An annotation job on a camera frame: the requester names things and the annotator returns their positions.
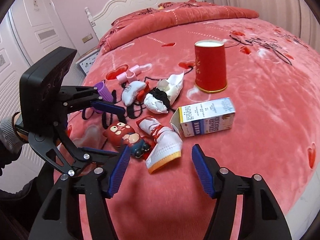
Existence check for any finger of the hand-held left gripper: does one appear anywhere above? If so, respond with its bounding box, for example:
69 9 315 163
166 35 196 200
28 122 123 178
59 85 126 117

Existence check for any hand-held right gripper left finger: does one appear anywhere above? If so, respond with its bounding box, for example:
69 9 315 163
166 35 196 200
29 145 131 240

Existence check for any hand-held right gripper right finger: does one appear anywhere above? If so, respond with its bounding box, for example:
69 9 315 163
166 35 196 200
192 144 293 240

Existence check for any purple silicone cup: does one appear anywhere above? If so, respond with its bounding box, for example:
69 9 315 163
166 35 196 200
93 81 112 113

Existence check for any pink plastic clip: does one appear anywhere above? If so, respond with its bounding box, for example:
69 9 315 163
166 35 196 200
116 65 141 84

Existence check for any person's left forearm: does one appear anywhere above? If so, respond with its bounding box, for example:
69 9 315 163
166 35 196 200
0 111 28 167

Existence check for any small white toy shoe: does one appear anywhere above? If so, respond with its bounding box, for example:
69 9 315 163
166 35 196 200
121 80 148 106

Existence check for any red monkey toy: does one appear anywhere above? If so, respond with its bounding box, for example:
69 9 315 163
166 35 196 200
103 121 151 159

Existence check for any crumpled white paper ball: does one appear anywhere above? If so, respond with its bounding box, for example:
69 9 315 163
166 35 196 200
144 92 169 115

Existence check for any white nightstand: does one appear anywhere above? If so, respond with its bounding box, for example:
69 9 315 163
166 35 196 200
75 46 101 75

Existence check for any white and blue carton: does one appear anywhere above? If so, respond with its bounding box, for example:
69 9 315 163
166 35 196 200
170 97 236 139

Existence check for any black cloth scrap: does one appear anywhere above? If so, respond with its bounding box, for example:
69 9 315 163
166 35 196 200
149 87 173 105

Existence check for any white panelled door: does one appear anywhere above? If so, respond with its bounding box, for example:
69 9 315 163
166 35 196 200
0 0 82 140

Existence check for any pink printed blanket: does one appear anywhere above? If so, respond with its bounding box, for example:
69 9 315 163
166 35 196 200
53 17 320 232

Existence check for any crumpled white tissue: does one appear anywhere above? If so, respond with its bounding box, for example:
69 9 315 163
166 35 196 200
157 71 185 103

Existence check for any person's dark clothing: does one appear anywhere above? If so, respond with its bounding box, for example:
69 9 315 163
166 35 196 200
0 152 54 240

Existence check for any red cylindrical canister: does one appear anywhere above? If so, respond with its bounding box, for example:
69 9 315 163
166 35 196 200
194 40 228 94

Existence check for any folded red quilt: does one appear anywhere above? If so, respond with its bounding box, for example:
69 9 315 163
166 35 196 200
97 0 259 53

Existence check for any white sock with red string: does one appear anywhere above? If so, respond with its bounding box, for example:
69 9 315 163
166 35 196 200
136 116 183 175

